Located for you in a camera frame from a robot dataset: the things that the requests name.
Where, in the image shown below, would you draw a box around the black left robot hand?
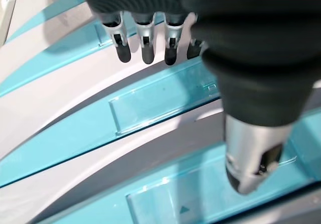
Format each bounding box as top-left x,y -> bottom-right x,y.
75,0 -> 321,194

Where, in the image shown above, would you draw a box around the white medical cart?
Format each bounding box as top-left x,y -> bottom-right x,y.
0,0 -> 33,48

